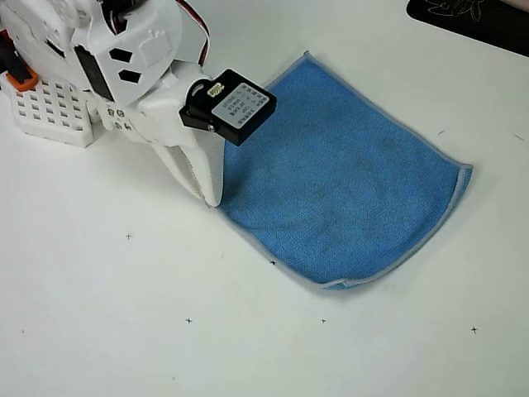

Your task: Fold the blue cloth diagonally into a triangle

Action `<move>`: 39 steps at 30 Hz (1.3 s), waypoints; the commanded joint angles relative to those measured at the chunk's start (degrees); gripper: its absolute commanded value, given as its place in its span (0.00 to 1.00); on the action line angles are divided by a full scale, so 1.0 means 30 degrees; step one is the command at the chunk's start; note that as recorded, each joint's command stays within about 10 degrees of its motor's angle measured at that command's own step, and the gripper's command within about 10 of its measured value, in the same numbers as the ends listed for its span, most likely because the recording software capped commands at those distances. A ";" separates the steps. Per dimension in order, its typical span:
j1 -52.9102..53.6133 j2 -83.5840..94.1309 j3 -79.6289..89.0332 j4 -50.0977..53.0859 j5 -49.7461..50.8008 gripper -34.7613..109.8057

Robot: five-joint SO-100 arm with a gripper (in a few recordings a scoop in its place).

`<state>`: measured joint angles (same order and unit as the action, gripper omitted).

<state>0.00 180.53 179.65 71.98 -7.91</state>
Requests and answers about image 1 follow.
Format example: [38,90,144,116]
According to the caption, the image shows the blue microfibre cloth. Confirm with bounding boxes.
[214,50,475,291]

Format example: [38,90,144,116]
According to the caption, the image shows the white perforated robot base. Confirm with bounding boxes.
[0,69,102,149]

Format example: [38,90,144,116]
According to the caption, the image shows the orange and black clamp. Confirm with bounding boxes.
[0,31,38,91]

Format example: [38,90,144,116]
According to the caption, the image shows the red black white servo cable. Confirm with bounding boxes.
[176,0,212,68]

